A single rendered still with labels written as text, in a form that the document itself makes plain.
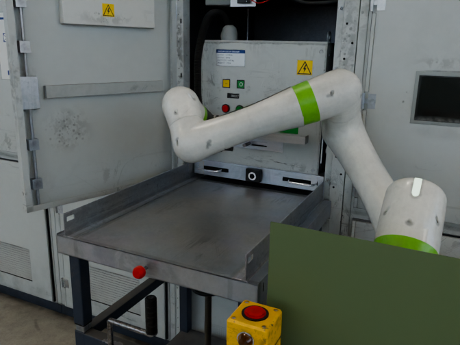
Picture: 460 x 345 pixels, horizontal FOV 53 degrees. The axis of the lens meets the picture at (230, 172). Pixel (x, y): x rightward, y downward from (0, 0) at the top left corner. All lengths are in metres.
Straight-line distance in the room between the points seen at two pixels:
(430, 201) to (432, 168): 0.55
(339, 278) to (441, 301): 0.17
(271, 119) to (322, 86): 0.16
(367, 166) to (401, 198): 0.28
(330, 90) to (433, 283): 0.60
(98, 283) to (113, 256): 1.11
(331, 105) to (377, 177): 0.23
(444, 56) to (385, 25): 0.20
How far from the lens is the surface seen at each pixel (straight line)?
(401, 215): 1.02
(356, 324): 0.92
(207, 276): 1.14
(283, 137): 1.69
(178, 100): 1.31
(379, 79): 1.57
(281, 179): 1.76
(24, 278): 2.78
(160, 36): 1.84
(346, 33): 1.61
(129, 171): 1.81
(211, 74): 1.83
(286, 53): 1.70
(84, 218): 1.43
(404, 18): 1.56
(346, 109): 1.29
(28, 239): 2.63
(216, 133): 1.25
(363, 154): 1.32
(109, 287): 2.35
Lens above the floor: 1.37
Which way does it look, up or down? 15 degrees down
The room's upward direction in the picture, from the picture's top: 1 degrees clockwise
